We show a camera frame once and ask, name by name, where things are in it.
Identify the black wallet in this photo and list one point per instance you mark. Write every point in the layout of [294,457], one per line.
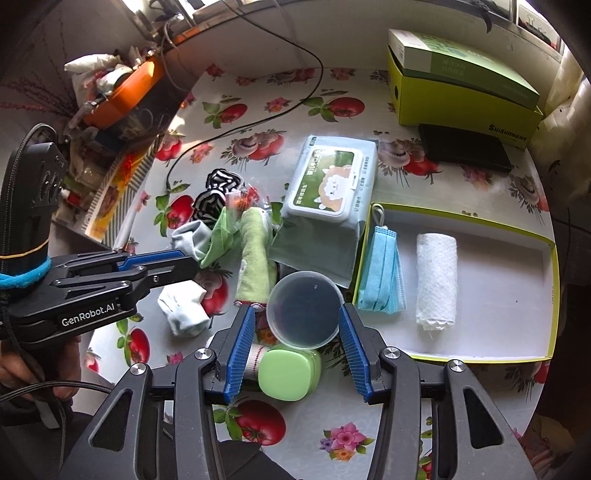
[461,147]

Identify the black and white striped sock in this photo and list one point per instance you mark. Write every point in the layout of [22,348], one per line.
[224,181]
[207,207]

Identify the person's left hand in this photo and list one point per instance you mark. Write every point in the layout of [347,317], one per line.
[27,369]

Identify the white plastic stick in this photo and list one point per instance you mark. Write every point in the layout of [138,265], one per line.
[125,230]

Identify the white paper towel roll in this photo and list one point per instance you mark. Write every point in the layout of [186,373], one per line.
[436,277]

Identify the floral vegetable print tablecloth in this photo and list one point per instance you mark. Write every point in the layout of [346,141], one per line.
[286,115]

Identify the yellow-green cardboard box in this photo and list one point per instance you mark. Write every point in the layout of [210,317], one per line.
[461,117]

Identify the blue face mask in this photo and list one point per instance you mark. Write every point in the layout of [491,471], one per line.
[381,267]

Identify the white bandage roll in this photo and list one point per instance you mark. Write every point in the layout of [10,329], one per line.
[256,360]

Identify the window frame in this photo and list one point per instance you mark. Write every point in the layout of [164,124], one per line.
[521,18]

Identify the white plastic bag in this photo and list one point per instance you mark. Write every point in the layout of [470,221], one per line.
[92,62]

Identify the yellow-green shallow box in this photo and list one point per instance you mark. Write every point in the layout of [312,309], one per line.
[498,300]

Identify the green square case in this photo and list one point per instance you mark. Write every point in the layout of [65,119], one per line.
[286,376]

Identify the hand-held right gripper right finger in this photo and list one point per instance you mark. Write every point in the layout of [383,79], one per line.
[355,355]

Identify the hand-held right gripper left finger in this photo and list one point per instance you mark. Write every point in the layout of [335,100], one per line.
[240,353]

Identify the pale grey-white sock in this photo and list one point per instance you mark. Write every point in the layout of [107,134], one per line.
[189,240]

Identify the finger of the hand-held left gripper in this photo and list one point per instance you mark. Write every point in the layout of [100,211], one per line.
[173,273]
[147,261]

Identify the light green cloth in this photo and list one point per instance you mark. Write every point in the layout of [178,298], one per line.
[219,240]

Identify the green and white carton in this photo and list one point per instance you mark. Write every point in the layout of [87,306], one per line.
[461,64]

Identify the clear round plastic container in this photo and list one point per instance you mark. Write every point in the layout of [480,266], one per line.
[304,309]

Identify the red snack packet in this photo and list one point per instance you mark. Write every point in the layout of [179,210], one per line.
[244,199]

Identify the yellow printed cloth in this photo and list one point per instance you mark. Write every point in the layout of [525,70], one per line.
[120,189]

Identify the pale blue wet wipes pack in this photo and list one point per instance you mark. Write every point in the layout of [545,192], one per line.
[323,184]

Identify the green rolled towel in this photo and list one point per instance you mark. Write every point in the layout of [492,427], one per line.
[254,258]

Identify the orange plastic basket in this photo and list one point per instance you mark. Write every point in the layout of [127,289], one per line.
[134,87]

